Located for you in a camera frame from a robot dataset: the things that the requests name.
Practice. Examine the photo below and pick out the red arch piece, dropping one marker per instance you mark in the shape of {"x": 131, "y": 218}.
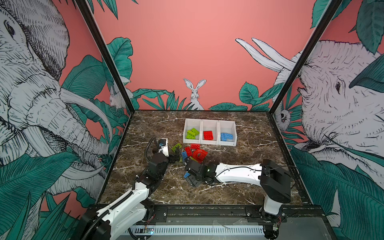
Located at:
{"x": 199, "y": 155}

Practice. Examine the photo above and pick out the green brick bottom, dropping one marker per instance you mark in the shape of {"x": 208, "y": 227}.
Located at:
{"x": 191, "y": 135}

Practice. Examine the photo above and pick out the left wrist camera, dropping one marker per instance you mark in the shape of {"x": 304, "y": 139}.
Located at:
{"x": 164, "y": 149}

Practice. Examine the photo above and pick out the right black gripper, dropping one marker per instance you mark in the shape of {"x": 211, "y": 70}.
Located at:
{"x": 191, "y": 180}

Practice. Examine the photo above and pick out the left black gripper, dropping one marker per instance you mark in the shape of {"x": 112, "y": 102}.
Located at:
{"x": 172, "y": 159}

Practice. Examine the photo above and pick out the black mounting rail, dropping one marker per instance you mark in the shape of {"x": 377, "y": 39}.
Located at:
{"x": 252, "y": 213}

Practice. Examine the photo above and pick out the blue brick bottom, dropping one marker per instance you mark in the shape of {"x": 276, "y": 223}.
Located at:
{"x": 229, "y": 137}

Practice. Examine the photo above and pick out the red brick by arch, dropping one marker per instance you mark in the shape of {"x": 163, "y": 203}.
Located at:
{"x": 189, "y": 152}

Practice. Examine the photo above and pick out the white three-compartment bin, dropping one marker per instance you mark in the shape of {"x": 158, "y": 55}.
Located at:
{"x": 216, "y": 126}

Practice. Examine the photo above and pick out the right black frame post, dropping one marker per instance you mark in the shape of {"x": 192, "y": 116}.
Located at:
{"x": 323, "y": 23}

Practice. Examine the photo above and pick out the black frame post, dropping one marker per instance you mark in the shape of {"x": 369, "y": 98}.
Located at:
{"x": 323, "y": 23}
{"x": 102, "y": 46}

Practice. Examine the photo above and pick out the left black frame post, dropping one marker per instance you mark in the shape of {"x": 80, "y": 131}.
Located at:
{"x": 102, "y": 46}

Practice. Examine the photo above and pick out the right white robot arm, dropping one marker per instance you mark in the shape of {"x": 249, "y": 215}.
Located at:
{"x": 272, "y": 178}

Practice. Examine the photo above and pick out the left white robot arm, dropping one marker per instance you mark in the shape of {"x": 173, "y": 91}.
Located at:
{"x": 113, "y": 220}

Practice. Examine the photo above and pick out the white slotted cable duct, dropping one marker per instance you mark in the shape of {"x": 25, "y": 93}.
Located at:
{"x": 195, "y": 230}

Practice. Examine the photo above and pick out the red brick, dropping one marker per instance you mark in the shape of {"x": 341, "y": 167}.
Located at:
{"x": 189, "y": 152}
{"x": 208, "y": 135}
{"x": 195, "y": 146}

